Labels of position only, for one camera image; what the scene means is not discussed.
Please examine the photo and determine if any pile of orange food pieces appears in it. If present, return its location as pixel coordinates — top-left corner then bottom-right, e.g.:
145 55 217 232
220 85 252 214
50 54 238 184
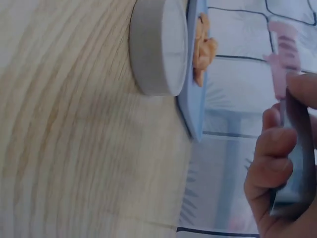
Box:
193 12 218 88

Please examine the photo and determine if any person's right hand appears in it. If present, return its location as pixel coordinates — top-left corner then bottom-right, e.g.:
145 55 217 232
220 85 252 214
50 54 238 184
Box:
244 70 317 238

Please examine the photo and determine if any dark tool handle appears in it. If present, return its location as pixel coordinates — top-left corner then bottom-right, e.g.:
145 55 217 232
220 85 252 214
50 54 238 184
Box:
269 86 317 221

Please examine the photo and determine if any white round bowl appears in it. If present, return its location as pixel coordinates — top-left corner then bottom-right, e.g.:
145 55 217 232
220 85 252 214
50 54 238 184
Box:
129 0 188 97

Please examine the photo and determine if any light blue tray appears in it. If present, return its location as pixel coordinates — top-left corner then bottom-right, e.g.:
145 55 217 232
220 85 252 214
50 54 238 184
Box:
176 0 210 143

